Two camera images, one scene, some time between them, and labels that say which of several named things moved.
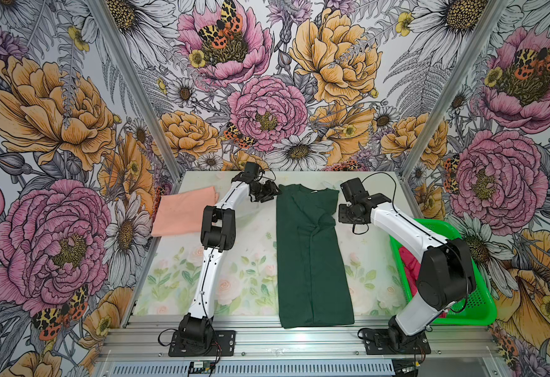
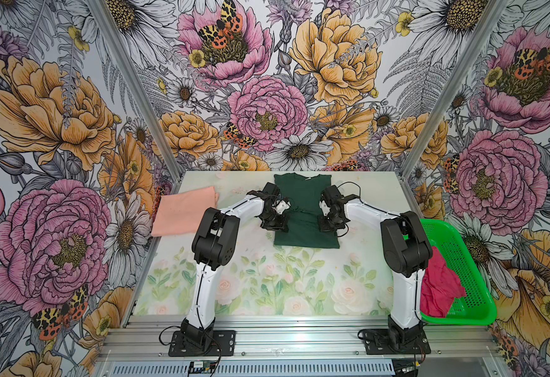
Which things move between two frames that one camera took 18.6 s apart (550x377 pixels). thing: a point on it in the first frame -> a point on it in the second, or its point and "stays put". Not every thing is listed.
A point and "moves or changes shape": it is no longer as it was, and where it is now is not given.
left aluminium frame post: [139, 87] stays put
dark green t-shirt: [313, 283] moves or changes shape
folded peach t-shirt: [183, 212] stays put
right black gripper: [342, 218] -> [323, 226]
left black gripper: [271, 190] -> [280, 226]
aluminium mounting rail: [458, 348] stays put
